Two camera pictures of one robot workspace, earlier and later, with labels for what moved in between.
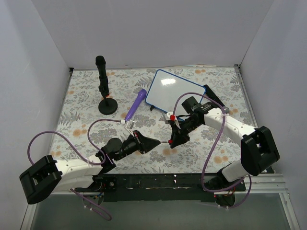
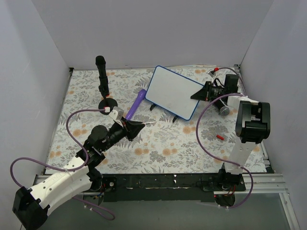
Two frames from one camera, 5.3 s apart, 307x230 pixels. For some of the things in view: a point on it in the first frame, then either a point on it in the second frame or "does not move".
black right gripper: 176,130 -> 206,91
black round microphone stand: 108,106 does not move
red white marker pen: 169,141 -> 149,122
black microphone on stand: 103,86 does not move
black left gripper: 138,143 -> 128,130
